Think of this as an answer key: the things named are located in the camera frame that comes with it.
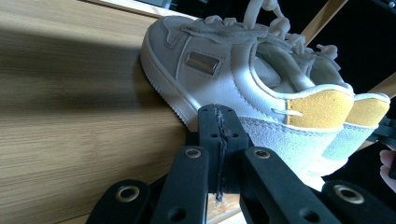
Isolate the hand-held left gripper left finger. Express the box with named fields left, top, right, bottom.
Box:
left=197, top=104, right=224, bottom=194

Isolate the white sneaker yellow heel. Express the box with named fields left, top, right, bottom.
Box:
left=306, top=42, right=392, bottom=177
left=139, top=0, right=356, bottom=192

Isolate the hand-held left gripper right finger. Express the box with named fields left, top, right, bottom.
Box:
left=217, top=105, right=255, bottom=194

